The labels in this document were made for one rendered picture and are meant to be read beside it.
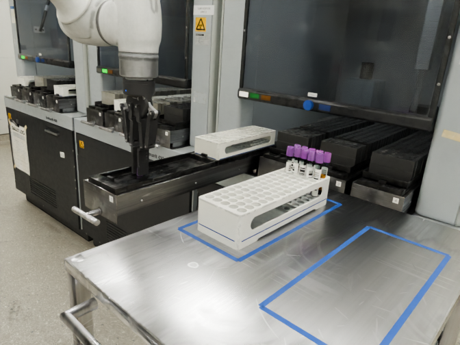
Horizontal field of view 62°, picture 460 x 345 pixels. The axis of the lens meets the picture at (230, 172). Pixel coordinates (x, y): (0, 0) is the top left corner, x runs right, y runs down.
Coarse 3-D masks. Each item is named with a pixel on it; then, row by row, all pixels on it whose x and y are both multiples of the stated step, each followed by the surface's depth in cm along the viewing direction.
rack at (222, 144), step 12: (216, 132) 121; (228, 132) 122; (240, 132) 124; (252, 132) 125; (264, 132) 127; (204, 144) 111; (216, 144) 108; (228, 144) 111; (240, 144) 129; (252, 144) 124; (264, 144) 126; (216, 156) 109; (228, 156) 112
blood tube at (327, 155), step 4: (328, 152) 79; (324, 156) 78; (328, 156) 78; (324, 160) 78; (328, 160) 78; (324, 164) 79; (328, 164) 79; (324, 168) 79; (324, 172) 79; (320, 176) 80; (324, 176) 79; (320, 188) 80; (320, 192) 81
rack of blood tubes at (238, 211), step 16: (272, 176) 79; (288, 176) 80; (304, 176) 80; (224, 192) 70; (240, 192) 70; (256, 192) 70; (272, 192) 70; (288, 192) 72; (304, 192) 73; (208, 208) 64; (224, 208) 62; (240, 208) 62; (256, 208) 63; (272, 208) 66; (288, 208) 77; (304, 208) 75; (208, 224) 65; (224, 224) 62; (240, 224) 60; (256, 224) 70; (272, 224) 67; (224, 240) 63; (240, 240) 61; (256, 240) 65
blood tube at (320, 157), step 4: (316, 156) 78; (320, 156) 77; (316, 160) 78; (320, 160) 77; (316, 164) 78; (320, 164) 78; (316, 168) 78; (320, 168) 78; (316, 172) 78; (320, 172) 78; (316, 176) 78; (312, 192) 80; (316, 192) 79; (316, 196) 80
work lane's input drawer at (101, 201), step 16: (160, 160) 106; (176, 160) 111; (192, 160) 112; (208, 160) 109; (224, 160) 110; (240, 160) 115; (256, 160) 121; (96, 176) 90; (112, 176) 95; (128, 176) 96; (144, 176) 96; (160, 176) 93; (176, 176) 97; (192, 176) 100; (208, 176) 105; (224, 176) 111; (96, 192) 88; (112, 192) 84; (128, 192) 85; (144, 192) 89; (160, 192) 93; (176, 192) 97; (96, 208) 90; (112, 208) 85; (128, 208) 86; (96, 224) 83
